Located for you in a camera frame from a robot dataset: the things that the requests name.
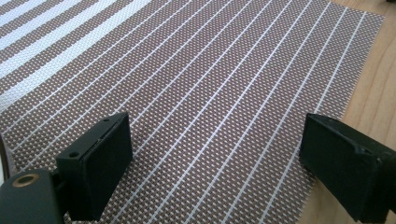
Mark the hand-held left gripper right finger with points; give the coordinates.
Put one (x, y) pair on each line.
(342, 165)

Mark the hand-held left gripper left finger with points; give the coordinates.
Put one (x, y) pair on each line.
(99, 174)

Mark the brown white striped woven placemat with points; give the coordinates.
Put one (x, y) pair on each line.
(202, 93)

